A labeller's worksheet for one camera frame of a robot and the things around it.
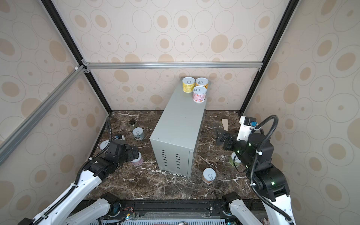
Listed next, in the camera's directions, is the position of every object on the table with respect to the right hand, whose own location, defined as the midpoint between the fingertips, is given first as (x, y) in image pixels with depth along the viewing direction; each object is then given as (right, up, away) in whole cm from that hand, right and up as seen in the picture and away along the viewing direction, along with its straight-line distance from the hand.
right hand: (226, 129), depth 59 cm
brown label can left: (-72, -11, +34) cm, 80 cm away
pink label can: (-46, -21, +26) cm, 57 cm away
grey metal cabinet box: (-22, -3, +4) cm, 22 cm away
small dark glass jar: (-55, +4, +40) cm, 68 cm away
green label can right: (+15, -20, +28) cm, 37 cm away
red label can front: (-3, -27, +20) cm, 34 cm away
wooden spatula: (+16, +3, +55) cm, 57 cm away
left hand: (-45, -12, +18) cm, 50 cm away
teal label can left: (-50, -5, +39) cm, 64 cm away
